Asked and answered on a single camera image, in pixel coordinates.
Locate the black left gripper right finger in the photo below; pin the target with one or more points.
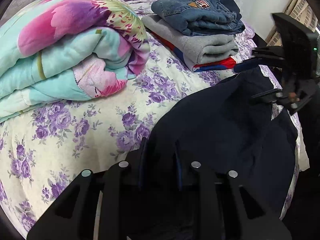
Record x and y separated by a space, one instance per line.
235 191

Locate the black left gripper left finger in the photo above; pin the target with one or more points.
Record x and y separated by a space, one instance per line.
90 199

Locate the dark navy pants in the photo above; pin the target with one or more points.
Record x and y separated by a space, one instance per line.
223 128

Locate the folded red blue garment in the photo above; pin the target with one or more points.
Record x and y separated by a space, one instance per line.
224 64

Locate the purple floral bed sheet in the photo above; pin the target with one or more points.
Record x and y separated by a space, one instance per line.
44 149

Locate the folded grey sweatpants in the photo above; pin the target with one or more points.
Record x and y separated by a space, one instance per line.
198 49

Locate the folded blue denim jeans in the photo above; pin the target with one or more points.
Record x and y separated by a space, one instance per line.
200 17

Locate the pink teal floral quilt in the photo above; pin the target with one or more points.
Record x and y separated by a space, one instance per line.
54 50

